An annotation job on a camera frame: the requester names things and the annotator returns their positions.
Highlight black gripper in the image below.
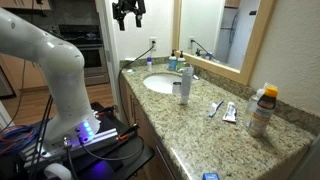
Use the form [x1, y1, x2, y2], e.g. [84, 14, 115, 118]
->
[111, 0, 147, 32]

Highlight small metallic cup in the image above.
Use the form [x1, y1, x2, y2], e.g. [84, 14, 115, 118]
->
[171, 81, 183, 96]

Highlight white oval sink basin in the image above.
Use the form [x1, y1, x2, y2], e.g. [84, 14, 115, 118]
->
[142, 72, 184, 95]

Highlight chrome sink faucet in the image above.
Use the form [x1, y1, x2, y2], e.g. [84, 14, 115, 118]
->
[177, 66, 200, 81]

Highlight small white blue-capped bottle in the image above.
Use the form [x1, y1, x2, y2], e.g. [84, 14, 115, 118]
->
[146, 56, 153, 73]

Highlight stainless kitchen oven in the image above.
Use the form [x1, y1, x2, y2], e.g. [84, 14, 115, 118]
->
[53, 23, 111, 87]

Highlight blue pump soap bottle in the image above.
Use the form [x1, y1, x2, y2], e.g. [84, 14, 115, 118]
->
[167, 49, 178, 71]

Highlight green pump soap bottle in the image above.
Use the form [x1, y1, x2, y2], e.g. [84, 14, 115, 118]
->
[176, 50, 187, 71]

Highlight tall white tube bottle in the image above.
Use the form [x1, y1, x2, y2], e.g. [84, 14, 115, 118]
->
[179, 66, 195, 106]

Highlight wooden vanity cabinet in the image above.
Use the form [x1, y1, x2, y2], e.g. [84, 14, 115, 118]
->
[118, 77, 188, 180]

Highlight orange black clamp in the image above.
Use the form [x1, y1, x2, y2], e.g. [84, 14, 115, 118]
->
[117, 122, 141, 142]

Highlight wooden kitchen cabinet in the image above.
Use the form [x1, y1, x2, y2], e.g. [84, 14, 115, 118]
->
[0, 53, 49, 93]

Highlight blue white toothbrush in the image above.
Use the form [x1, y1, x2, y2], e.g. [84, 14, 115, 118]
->
[208, 99, 225, 119]

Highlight black robot cart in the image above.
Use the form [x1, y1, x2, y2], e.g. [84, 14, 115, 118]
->
[0, 101, 155, 180]

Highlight white toothpaste tube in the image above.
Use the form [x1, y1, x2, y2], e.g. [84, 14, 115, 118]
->
[222, 101, 238, 124]

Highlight clear plastic bottle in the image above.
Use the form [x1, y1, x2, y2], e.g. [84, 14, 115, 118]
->
[242, 82, 270, 128]

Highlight orange-capped sunscreen spray can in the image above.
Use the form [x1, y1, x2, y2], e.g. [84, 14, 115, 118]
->
[246, 85, 279, 139]

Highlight white tape roll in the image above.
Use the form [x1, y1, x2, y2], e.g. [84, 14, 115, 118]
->
[43, 162, 73, 180]

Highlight small blue box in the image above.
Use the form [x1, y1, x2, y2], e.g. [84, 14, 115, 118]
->
[201, 172, 221, 180]

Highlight white wall power outlet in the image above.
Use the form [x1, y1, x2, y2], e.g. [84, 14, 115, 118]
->
[148, 36, 158, 52]

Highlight black power cable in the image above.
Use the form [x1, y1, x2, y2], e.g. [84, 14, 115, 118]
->
[116, 41, 156, 125]

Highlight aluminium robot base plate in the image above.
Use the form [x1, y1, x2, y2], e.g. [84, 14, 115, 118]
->
[18, 127, 122, 165]

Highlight wood-framed wall mirror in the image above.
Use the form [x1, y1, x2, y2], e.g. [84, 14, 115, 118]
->
[171, 0, 278, 86]

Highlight black looped base cable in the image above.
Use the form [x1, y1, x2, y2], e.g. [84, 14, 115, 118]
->
[77, 132, 146, 162]

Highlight red blue cable bundle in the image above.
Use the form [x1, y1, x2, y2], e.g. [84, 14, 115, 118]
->
[0, 124, 40, 156]

